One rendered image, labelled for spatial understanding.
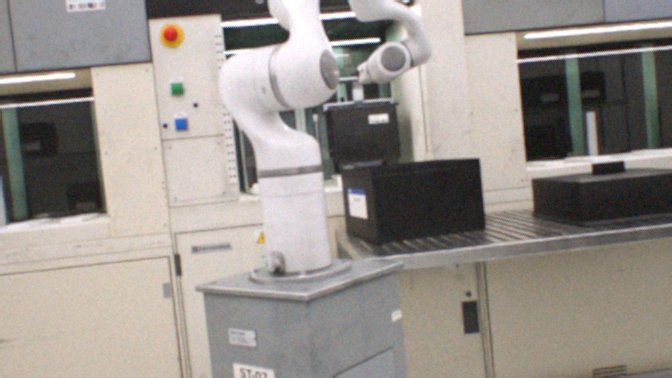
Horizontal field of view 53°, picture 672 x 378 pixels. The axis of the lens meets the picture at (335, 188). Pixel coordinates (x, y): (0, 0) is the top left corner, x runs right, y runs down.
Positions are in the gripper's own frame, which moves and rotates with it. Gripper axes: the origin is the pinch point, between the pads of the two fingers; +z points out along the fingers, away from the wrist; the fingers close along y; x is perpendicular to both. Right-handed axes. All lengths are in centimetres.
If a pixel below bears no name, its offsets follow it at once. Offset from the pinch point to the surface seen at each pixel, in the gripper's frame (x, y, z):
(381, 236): -41, -9, -41
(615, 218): -42, 42, -50
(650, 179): -34, 51, -50
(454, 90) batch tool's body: -6.7, 22.6, -3.3
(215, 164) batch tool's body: -21, -47, 3
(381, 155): -23.2, 4.3, 21.6
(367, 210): -35, -10, -35
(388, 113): -10.1, 7.8, 21.6
